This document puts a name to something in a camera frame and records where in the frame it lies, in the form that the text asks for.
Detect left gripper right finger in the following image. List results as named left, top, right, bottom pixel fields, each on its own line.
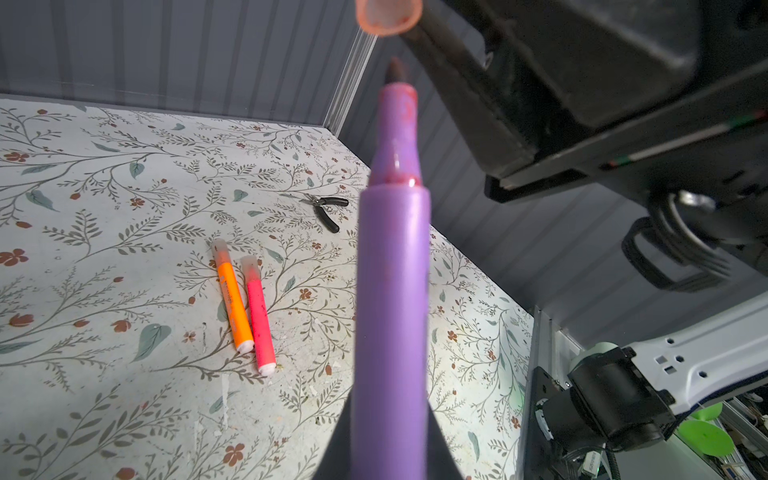
left=427, top=405, right=463, bottom=480

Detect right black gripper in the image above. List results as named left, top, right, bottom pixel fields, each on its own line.
left=401, top=1, right=767, bottom=276

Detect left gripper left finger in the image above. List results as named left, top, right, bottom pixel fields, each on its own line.
left=312, top=394, right=353, bottom=480

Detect translucent pen cap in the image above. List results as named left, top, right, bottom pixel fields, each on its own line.
left=354, top=0, right=423, bottom=36

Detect orange marker pen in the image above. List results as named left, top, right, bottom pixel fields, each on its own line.
left=211, top=238, right=254, bottom=354

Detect purple marker pen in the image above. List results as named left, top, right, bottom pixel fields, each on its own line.
left=350, top=59, right=431, bottom=479

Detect pink marker pen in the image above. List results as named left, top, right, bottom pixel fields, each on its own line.
left=241, top=256, right=277, bottom=377

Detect small black pliers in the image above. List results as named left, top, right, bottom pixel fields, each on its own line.
left=302, top=193, right=350, bottom=235

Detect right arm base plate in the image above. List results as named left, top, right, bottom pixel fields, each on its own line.
left=521, top=365, right=607, bottom=480

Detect right black corrugated cable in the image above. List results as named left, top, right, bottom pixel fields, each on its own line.
left=620, top=191, right=736, bottom=294

